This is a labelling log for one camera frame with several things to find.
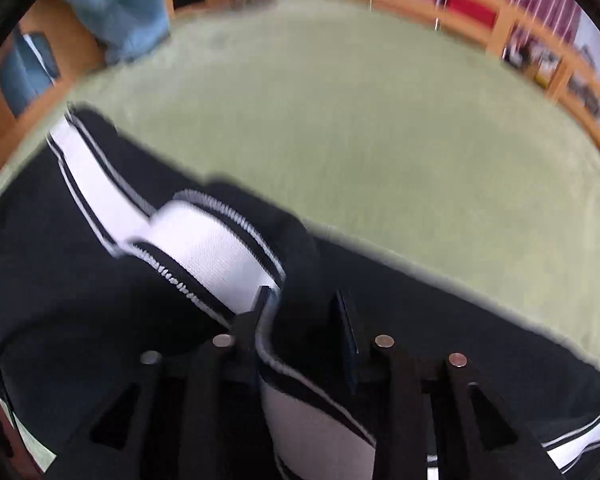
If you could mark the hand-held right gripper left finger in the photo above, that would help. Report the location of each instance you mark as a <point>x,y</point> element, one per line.
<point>264,302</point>

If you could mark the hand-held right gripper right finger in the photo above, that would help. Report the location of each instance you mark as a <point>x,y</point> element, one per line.
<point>347,345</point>

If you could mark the black pants with white stripe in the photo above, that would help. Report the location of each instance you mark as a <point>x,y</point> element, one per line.
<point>55,285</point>

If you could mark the green fleece blanket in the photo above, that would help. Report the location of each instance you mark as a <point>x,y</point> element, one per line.
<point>355,135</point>

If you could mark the wooden bed frame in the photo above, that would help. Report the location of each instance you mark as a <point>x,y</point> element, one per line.
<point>50,30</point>

